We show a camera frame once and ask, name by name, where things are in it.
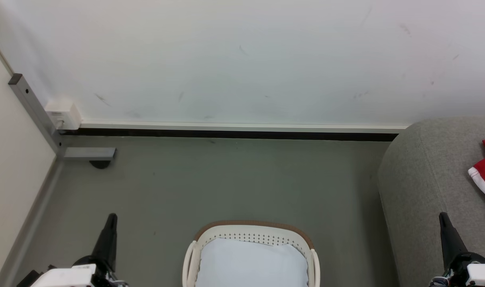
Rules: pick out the pale blue clothing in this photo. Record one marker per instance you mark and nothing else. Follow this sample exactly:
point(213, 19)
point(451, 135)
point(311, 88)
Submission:
point(250, 265)

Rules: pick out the white laundry basket brown rim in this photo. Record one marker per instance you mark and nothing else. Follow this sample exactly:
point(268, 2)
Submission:
point(250, 233)

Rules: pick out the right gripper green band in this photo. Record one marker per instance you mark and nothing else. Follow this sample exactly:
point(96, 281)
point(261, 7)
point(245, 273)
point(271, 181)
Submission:
point(471, 271)

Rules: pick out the black round frame foot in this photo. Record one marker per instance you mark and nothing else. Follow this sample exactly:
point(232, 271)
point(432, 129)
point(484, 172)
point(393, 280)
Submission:
point(101, 163)

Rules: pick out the grey fabric sofa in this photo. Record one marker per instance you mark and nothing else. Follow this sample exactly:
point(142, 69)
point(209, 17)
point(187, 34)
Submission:
point(429, 191)

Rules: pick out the grey metal frame post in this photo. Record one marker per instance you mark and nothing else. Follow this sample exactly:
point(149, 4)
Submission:
point(35, 113)

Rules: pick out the white wall socket box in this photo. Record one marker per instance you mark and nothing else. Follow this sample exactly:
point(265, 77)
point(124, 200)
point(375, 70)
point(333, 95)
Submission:
point(63, 113)

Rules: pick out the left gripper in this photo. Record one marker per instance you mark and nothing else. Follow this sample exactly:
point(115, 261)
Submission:
point(79, 275)

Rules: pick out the white and black baseboard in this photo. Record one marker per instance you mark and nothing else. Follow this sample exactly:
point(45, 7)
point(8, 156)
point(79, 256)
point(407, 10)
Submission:
point(234, 131)

